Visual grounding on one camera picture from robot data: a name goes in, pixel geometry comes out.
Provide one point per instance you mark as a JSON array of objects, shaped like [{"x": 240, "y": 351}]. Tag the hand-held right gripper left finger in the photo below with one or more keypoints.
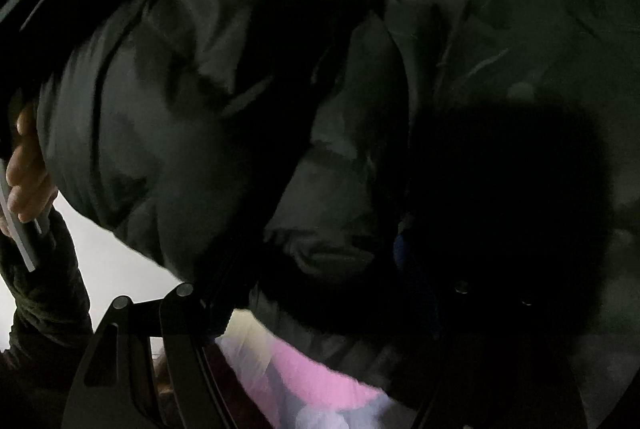
[{"x": 175, "y": 334}]

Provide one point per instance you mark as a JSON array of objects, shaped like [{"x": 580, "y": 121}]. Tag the black puffer jacket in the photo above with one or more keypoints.
[{"x": 200, "y": 109}]

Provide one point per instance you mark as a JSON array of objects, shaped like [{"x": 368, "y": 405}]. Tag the person's left forearm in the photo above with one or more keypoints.
[{"x": 45, "y": 299}]

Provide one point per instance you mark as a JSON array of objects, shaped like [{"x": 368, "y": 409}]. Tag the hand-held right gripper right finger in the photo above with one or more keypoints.
[{"x": 402, "y": 254}]

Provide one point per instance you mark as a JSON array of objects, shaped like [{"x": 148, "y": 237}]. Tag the person's left hand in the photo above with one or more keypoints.
[{"x": 30, "y": 179}]

